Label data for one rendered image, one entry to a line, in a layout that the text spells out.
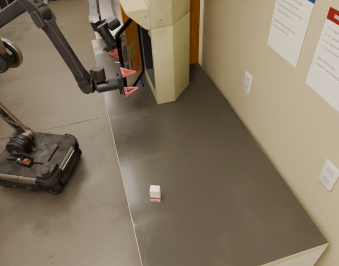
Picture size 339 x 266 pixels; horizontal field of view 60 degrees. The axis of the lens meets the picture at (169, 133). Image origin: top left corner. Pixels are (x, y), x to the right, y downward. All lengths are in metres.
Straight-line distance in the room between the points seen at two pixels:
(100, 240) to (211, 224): 1.25
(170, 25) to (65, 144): 1.55
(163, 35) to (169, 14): 0.11
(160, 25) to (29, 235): 1.81
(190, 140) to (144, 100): 0.45
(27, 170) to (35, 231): 0.49
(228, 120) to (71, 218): 1.48
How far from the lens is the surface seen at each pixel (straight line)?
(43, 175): 2.45
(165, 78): 1.70
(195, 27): 2.04
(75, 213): 2.53
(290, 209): 1.37
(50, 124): 3.36
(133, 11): 1.49
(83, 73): 1.53
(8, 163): 2.77
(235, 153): 1.50
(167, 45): 1.60
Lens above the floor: 2.04
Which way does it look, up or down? 44 degrees down
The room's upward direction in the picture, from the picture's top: 3 degrees counter-clockwise
